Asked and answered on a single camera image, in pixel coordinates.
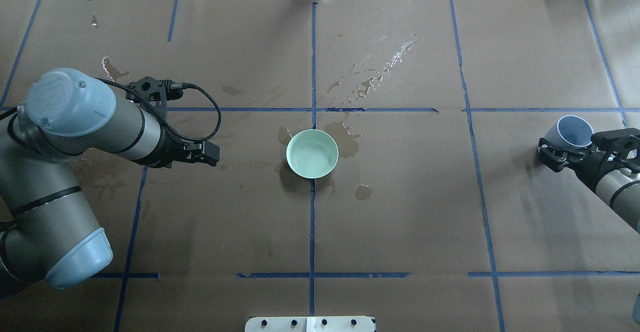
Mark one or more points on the green ceramic bowl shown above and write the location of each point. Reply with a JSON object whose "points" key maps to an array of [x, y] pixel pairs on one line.
{"points": [[312, 154]]}

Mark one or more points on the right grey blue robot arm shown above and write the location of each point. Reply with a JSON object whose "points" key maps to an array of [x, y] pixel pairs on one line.
{"points": [[620, 190]]}

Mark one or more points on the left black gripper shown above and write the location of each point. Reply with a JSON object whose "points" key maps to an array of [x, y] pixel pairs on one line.
{"points": [[172, 147]]}

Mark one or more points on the blue plastic cup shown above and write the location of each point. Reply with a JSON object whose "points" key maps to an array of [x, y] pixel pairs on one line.
{"points": [[570, 132]]}

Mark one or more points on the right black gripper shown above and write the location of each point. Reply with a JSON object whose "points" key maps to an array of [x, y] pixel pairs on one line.
{"points": [[591, 168]]}

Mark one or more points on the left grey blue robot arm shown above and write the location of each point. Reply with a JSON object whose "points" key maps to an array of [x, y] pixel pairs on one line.
{"points": [[53, 234]]}

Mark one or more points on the white camera mast with base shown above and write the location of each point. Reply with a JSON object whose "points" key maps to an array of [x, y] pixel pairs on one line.
{"points": [[311, 323]]}

